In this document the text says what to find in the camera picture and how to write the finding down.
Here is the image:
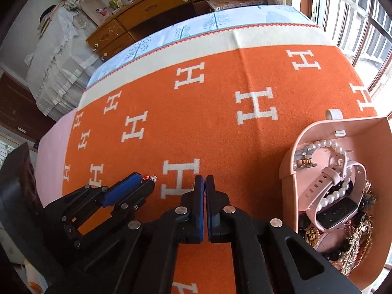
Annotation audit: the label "wooden desk with drawers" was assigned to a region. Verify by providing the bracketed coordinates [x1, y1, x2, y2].
[86, 0, 267, 60]

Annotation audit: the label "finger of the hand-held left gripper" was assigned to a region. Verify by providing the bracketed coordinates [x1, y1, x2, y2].
[44, 173, 145, 234]
[70, 179, 156, 261]

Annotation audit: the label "white lace cloth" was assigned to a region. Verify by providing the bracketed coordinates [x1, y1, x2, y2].
[26, 4, 104, 122]

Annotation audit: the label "orange patterned blanket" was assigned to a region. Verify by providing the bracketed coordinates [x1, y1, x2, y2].
[63, 24, 380, 294]

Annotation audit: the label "black flower hair accessory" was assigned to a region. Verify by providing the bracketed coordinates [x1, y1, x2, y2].
[363, 181, 381, 210]

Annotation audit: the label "white pearl bracelet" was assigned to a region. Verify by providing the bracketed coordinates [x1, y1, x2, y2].
[295, 140, 353, 212]

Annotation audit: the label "black bead bracelet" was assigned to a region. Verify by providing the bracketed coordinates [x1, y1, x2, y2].
[298, 178, 372, 262]

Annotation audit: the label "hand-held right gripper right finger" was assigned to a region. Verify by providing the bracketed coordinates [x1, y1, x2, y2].
[206, 175, 363, 294]

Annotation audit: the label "dark wooden cabinet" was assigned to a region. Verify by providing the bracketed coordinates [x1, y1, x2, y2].
[0, 70, 56, 143]

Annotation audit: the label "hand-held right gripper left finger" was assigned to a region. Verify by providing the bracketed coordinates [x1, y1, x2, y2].
[46, 175, 205, 294]

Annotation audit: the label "gold pendant with ring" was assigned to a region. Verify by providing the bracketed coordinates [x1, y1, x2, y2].
[305, 229, 323, 247]

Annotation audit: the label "pink smartwatch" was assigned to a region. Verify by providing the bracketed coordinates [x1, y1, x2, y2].
[298, 152, 368, 233]

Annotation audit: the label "gold tassel chain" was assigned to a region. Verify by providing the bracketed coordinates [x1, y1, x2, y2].
[335, 214, 375, 279]

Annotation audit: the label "flower brooch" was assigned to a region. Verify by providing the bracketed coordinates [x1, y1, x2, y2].
[293, 146, 319, 170]

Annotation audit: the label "pink plastic jewelry box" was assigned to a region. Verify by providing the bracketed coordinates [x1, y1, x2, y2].
[278, 109, 392, 291]

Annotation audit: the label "metal window bars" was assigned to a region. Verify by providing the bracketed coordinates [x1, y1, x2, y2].
[312, 0, 392, 68]

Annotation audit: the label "light blue tree-print sheet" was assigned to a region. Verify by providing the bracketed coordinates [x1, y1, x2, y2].
[87, 4, 316, 88]

